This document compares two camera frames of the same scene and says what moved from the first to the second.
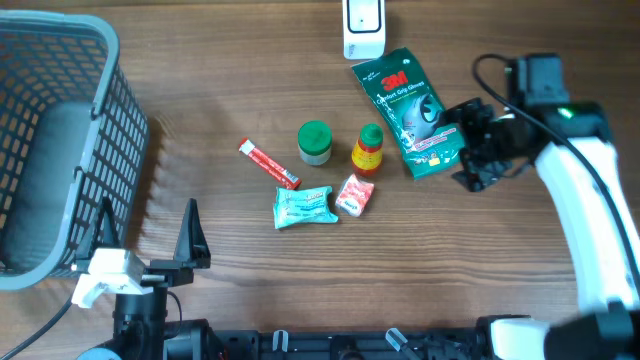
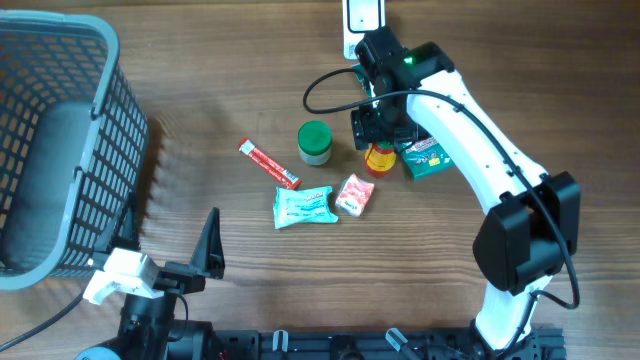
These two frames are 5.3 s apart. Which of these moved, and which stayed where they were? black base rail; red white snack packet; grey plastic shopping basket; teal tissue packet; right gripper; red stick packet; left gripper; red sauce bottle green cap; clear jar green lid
Moved: red sauce bottle green cap; left gripper; right gripper
Stayed: teal tissue packet; red white snack packet; grey plastic shopping basket; clear jar green lid; black base rail; red stick packet
